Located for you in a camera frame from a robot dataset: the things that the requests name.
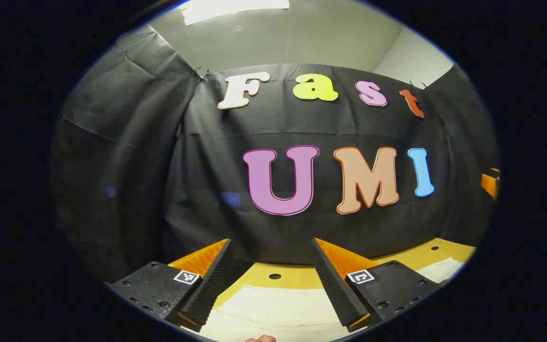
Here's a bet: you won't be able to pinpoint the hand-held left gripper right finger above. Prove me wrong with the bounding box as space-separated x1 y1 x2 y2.
311 237 446 333

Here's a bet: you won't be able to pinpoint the cream white jeans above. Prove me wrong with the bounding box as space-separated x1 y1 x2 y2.
198 256 466 342

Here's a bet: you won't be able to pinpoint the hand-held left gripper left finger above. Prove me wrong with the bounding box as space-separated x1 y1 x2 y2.
105 238 233 333

